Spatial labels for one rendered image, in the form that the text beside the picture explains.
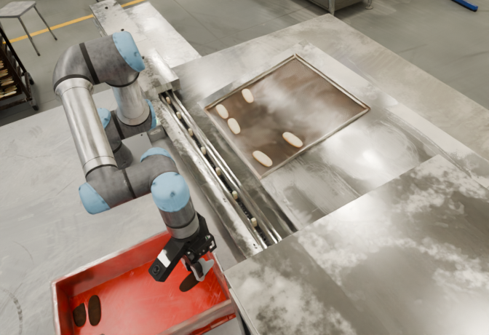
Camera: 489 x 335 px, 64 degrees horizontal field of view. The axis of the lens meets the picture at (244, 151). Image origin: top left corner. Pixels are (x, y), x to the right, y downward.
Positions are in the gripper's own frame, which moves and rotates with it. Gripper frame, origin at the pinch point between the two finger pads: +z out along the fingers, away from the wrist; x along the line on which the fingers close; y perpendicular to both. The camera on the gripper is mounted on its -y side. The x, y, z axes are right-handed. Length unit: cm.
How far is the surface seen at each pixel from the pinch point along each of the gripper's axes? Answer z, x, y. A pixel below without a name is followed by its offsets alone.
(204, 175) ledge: 12.4, 36.4, 31.1
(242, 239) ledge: 12.3, 4.8, 20.9
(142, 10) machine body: 18, 197, 107
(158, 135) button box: 14, 72, 34
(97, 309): 15.2, 22.1, -24.0
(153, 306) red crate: 16.1, 10.4, -11.4
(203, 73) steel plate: 17, 96, 80
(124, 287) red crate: 16.1, 22.5, -14.3
